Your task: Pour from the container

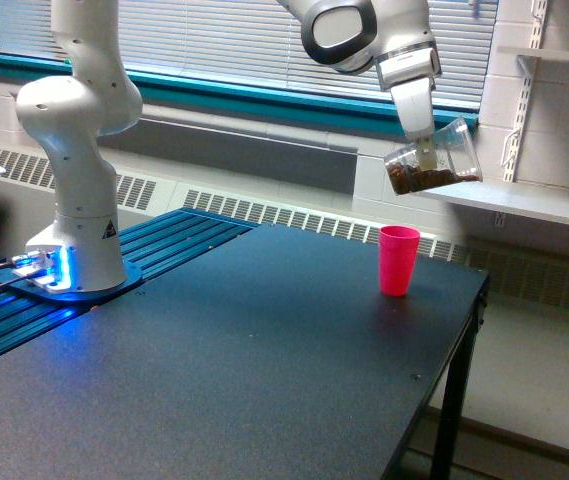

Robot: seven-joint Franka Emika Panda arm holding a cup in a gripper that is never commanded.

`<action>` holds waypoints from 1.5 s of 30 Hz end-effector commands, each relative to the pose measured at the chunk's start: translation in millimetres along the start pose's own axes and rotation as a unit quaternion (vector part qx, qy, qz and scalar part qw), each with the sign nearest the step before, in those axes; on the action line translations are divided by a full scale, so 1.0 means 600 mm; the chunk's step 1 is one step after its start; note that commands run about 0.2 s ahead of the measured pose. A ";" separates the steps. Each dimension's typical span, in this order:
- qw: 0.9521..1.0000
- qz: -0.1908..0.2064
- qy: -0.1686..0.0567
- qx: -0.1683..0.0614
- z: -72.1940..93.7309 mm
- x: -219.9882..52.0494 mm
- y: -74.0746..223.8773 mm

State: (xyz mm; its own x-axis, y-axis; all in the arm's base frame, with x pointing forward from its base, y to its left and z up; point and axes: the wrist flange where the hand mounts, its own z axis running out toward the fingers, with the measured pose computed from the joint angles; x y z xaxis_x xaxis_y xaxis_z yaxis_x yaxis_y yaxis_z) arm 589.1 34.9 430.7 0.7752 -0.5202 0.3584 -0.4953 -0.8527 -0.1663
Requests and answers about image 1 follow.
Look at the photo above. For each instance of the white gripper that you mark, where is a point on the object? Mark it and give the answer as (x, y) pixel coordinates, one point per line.
(409, 76)

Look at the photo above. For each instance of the clear plastic cup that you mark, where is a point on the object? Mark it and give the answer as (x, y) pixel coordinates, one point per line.
(454, 147)

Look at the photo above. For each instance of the brown granules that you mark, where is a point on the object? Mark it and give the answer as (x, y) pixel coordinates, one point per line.
(407, 179)

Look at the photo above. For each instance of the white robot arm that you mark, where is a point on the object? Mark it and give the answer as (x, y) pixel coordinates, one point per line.
(79, 256)

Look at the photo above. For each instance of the pink plastic cup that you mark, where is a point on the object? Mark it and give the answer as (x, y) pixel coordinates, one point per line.
(398, 246)

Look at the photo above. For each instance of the white radiator vent cover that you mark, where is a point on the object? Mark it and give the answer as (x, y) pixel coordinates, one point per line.
(530, 277)

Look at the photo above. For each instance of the white window blinds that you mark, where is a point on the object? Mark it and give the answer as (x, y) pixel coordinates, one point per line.
(258, 43)

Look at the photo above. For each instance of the black table leg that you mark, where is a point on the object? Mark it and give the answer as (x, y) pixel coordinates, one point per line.
(455, 389)

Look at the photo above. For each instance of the white shelf bracket rail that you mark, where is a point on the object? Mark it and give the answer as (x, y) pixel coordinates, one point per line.
(527, 62)

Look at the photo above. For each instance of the white upper wall shelf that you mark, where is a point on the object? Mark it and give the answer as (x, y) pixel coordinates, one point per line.
(549, 55)

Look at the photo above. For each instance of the white wall shelf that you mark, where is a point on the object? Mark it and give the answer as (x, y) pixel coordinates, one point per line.
(538, 202)
(549, 55)

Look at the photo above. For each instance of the white lower wall shelf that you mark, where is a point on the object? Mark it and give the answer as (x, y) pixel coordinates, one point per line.
(538, 202)

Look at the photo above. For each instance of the blue slotted aluminium base plate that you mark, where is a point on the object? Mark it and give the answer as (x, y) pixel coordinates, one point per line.
(151, 249)

